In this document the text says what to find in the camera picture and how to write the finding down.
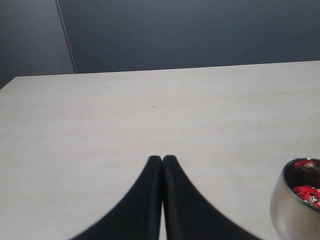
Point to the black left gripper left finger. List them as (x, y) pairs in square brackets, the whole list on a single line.
[(137, 216)]

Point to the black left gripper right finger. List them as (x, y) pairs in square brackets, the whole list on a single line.
[(188, 215)]

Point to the stainless steel cup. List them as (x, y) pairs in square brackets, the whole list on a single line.
[(292, 218)]

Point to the red candies inside cup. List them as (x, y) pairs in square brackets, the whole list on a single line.
[(308, 194)]

